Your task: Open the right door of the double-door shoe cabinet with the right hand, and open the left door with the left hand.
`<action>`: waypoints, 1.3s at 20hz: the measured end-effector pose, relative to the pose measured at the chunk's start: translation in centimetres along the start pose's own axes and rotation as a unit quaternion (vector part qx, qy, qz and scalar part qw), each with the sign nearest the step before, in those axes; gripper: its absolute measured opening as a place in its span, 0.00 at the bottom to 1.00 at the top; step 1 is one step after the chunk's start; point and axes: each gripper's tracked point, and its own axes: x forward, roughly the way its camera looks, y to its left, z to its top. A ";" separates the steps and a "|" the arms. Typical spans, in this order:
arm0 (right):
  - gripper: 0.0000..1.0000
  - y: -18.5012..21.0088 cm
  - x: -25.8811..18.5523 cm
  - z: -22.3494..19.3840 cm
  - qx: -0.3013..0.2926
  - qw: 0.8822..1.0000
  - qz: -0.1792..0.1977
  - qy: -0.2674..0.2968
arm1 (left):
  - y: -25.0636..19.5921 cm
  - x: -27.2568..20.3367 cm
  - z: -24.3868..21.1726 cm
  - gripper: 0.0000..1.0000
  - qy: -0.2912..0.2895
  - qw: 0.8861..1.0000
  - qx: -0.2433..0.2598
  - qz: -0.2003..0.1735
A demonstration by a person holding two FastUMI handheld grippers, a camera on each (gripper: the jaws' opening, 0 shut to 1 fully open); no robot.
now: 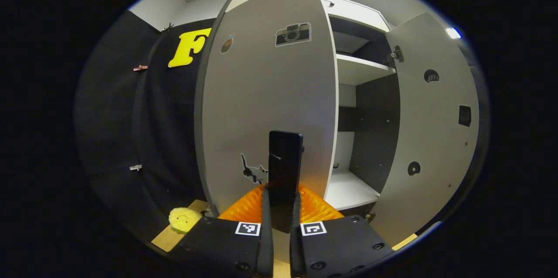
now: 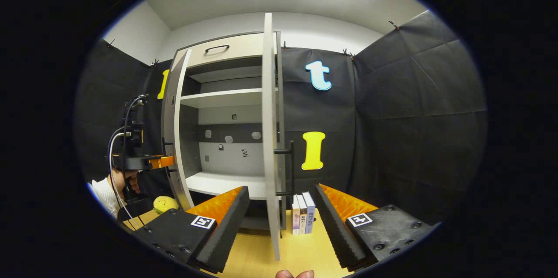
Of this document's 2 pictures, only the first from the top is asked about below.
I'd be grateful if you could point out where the metal door hinge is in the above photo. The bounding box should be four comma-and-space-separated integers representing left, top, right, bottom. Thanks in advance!
386, 45, 405, 66

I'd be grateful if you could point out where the white cabinet shelf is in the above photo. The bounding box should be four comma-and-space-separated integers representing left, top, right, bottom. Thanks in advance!
336, 54, 396, 86
325, 169, 380, 211

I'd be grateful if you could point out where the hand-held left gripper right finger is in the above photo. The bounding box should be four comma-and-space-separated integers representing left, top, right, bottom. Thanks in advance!
290, 186, 395, 278

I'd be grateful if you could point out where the black door handle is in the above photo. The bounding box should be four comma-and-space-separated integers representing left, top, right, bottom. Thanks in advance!
267, 130, 304, 233

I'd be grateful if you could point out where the black backdrop cloth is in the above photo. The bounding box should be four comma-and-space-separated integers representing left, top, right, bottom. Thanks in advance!
74, 10, 491, 244

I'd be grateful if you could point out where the beige cabinet door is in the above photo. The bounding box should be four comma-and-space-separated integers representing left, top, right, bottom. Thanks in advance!
194, 0, 340, 235
370, 11, 480, 248

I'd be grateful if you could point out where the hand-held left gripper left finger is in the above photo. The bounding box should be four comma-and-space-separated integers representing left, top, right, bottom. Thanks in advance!
168, 184, 274, 278

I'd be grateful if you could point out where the beige cabinet drawer front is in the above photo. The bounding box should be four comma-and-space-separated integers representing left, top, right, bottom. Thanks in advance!
320, 0, 391, 32

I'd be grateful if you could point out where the yellow plush toy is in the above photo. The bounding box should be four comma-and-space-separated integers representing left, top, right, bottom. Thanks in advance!
169, 207, 203, 234

